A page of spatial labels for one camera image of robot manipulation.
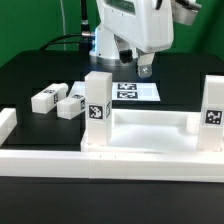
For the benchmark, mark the white left fence block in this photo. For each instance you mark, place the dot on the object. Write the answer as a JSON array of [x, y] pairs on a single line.
[[8, 121]]

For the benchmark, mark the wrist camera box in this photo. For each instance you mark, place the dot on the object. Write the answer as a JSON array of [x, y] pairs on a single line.
[[185, 11]]

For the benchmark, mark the white marker base plate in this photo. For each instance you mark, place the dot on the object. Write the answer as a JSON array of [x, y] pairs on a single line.
[[116, 91]]

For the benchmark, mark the white desk top tray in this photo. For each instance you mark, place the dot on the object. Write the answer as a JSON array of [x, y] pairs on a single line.
[[150, 131]]

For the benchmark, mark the white front fence bar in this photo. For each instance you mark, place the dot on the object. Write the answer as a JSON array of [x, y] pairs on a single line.
[[202, 167]]

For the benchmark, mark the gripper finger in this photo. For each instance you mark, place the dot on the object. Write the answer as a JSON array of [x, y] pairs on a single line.
[[144, 64], [124, 50]]

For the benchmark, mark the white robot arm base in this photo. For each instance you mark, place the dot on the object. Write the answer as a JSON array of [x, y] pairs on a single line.
[[105, 50]]

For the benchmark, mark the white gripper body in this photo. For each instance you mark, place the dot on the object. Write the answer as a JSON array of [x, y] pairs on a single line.
[[145, 24]]

